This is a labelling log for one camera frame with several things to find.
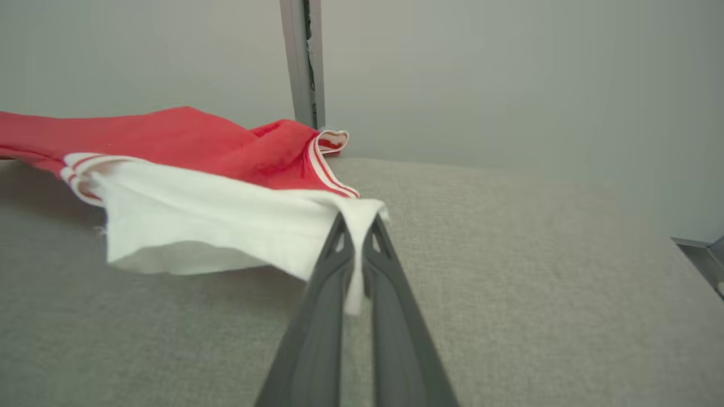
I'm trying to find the grey partition post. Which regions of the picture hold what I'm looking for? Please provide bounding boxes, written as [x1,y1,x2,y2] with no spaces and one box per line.
[279,0,315,129]
[307,0,326,131]

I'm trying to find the grey metal partition foot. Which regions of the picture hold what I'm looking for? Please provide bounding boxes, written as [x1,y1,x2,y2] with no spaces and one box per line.
[670,235,724,300]

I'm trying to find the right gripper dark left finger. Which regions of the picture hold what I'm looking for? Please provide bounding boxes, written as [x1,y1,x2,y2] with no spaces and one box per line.
[255,212,355,407]

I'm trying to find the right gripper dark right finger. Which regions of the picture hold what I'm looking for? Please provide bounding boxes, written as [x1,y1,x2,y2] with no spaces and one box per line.
[362,214,459,407]

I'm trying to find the red Bulls jersey white sleeves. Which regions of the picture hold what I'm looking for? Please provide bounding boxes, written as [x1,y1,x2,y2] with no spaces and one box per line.
[0,106,391,316]

